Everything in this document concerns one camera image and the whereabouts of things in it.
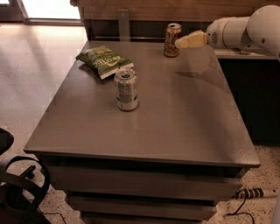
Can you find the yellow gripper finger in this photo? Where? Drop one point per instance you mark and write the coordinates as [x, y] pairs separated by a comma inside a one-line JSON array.
[[193, 40]]

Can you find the orange soda can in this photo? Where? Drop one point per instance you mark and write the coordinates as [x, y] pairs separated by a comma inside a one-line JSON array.
[[173, 32]]

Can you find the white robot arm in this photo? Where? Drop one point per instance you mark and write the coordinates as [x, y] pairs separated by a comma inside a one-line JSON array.
[[259, 33]]

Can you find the silver soda can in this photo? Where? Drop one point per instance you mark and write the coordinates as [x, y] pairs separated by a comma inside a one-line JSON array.
[[126, 89]]

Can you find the green chip bag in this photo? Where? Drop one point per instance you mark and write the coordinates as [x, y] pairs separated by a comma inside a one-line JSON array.
[[104, 61]]

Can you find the grey drawer cabinet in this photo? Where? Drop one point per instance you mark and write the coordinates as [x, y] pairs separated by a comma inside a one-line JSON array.
[[171, 160]]

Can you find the white power strip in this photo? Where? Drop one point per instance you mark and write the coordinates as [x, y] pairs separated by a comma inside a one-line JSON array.
[[256, 193]]

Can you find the black office chair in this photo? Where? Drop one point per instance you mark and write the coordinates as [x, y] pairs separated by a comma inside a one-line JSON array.
[[19, 197]]

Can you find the left metal wall bracket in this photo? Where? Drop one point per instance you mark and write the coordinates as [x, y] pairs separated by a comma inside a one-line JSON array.
[[124, 25]]

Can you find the wooden wall panel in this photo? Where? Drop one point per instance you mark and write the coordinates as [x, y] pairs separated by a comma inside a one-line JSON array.
[[169, 10]]

